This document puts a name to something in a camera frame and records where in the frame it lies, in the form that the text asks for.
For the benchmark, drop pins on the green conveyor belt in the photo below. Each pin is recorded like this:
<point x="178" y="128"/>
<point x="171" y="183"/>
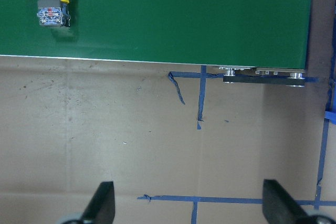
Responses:
<point x="259" y="41"/>

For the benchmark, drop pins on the yellow push button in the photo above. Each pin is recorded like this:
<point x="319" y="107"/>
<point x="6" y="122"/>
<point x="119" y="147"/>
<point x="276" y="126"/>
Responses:
<point x="53" y="13"/>

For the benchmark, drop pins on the blue empty destination bin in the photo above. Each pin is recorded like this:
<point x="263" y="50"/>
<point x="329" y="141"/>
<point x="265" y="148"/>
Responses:
<point x="331" y="116"/>

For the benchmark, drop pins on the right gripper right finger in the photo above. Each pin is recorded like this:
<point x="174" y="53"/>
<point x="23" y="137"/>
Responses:
<point x="279" y="207"/>

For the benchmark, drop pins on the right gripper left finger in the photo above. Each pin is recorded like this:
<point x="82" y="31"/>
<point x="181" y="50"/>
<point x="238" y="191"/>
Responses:
<point x="101" y="208"/>

